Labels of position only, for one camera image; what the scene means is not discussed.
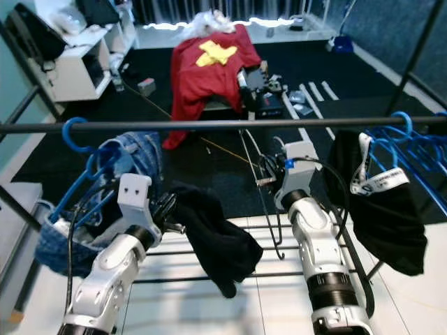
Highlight white shelf unit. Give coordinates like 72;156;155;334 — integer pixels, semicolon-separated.
35;0;137;104

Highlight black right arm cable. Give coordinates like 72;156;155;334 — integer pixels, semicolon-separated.
293;157;353;241

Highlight black flat box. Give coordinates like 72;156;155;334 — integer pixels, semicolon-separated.
257;91;286;119

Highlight blue denim shorts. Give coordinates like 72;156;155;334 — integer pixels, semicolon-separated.
35;131;165;276

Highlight long white floor bar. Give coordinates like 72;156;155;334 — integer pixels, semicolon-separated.
279;91;329;144

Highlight black backpack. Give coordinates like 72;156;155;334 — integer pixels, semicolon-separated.
6;3;67;62

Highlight black metal clothes rack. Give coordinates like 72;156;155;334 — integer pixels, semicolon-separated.
0;0;447;325

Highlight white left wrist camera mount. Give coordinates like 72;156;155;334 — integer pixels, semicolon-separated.
116;173;160;235

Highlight black floor mat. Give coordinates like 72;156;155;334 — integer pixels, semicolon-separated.
14;35;447;224

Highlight black shirt with white label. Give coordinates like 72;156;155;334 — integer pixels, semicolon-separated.
323;129;428;276

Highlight blue floor mop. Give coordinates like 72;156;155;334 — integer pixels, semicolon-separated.
327;0;357;55

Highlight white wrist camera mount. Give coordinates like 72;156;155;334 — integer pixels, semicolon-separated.
116;173;160;235
274;140;322;200

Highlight black mechanical device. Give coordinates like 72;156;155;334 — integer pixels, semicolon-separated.
236;66;261;112

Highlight white plastic bag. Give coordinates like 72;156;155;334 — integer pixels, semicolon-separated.
180;10;235;39

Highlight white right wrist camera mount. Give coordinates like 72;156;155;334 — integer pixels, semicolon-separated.
274;140;322;200

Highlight red cloth with yellow star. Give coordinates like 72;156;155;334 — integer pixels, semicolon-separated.
162;27;263;151

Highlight black printed t-shirt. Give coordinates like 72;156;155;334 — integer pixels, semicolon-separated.
168;183;264;299

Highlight small grey box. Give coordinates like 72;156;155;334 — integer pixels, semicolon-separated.
137;77;157;96

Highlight thin yellow cord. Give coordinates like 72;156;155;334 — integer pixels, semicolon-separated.
122;80;277;184

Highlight blue plastic hanger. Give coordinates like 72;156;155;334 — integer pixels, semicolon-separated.
356;112;447;175
52;117;147;224
377;112;447;210

